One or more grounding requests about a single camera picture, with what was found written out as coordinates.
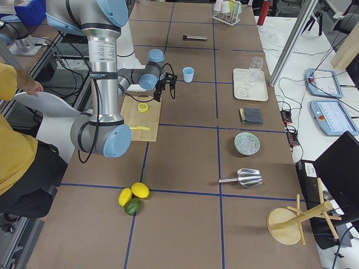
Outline blue teach pendant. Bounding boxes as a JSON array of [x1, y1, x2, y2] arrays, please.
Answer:
[[310, 100, 358, 136], [305, 68, 343, 98]]

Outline mint green cup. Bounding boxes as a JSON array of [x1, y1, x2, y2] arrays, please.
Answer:
[[233, 1, 242, 16]]

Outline white wire cup rack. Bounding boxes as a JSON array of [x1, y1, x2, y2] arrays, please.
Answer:
[[212, 8, 240, 26]]

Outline black power strip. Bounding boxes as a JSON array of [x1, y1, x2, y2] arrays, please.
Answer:
[[280, 109, 300, 148]]

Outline person in yellow shirt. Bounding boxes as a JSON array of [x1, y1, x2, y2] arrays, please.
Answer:
[[0, 63, 68, 225]]

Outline yellow plastic knife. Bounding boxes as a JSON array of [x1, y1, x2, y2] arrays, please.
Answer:
[[130, 126, 150, 131]]

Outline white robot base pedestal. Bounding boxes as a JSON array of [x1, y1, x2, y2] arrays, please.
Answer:
[[116, 21, 145, 70]]

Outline wooden mug tree stand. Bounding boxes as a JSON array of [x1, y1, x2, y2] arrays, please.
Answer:
[[266, 178, 342, 245]]

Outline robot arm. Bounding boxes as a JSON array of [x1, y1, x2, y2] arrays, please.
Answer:
[[1, 15, 35, 52], [46, 1, 164, 157]]

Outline white cup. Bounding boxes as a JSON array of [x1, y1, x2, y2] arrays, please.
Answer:
[[214, 0, 223, 13]]

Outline folded grey cloth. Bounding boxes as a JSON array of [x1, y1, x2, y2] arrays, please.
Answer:
[[239, 107, 263, 124]]

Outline light blue plastic cup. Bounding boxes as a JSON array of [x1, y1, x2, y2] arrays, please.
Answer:
[[182, 67, 195, 83]]

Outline cream bear serving tray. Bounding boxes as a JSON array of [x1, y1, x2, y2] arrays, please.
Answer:
[[233, 68, 269, 101]]

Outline green bowl of ice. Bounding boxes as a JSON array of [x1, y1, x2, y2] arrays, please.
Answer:
[[234, 132, 260, 156]]

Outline black tripod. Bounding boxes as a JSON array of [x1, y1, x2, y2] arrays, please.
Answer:
[[302, 1, 328, 36]]

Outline steel muddler black tip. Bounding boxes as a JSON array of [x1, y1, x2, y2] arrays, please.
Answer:
[[182, 35, 208, 41]]

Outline metal ice scoop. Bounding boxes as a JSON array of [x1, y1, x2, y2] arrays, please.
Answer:
[[218, 168, 263, 188]]

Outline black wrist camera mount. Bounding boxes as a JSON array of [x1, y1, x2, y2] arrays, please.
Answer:
[[159, 72, 177, 99]]

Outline yellow lemon slice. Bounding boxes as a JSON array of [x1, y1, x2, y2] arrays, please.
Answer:
[[137, 103, 149, 113]]

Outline aluminium frame post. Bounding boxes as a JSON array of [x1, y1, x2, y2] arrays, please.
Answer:
[[269, 0, 318, 87]]

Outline white chair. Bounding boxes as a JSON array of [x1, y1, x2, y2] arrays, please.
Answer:
[[15, 92, 93, 163]]

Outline green lime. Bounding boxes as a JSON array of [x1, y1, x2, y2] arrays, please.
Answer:
[[124, 198, 141, 216]]

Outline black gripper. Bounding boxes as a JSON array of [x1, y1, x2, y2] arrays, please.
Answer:
[[153, 81, 165, 101]]

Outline yellow cup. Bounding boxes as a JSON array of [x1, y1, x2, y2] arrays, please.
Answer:
[[229, 0, 235, 12]]

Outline wooden cutting board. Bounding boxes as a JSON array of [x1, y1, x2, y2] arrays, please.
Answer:
[[120, 96, 162, 142]]

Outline upper blue teach pendant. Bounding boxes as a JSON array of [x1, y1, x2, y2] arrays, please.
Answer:
[[305, 68, 343, 98]]

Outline lower blue teach pendant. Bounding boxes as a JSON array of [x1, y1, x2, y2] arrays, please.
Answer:
[[310, 100, 358, 136]]

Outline black laptop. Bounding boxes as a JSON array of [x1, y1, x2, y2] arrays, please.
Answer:
[[312, 130, 359, 214]]

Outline clear wine glass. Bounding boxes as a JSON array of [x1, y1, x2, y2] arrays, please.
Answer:
[[247, 57, 263, 86]]

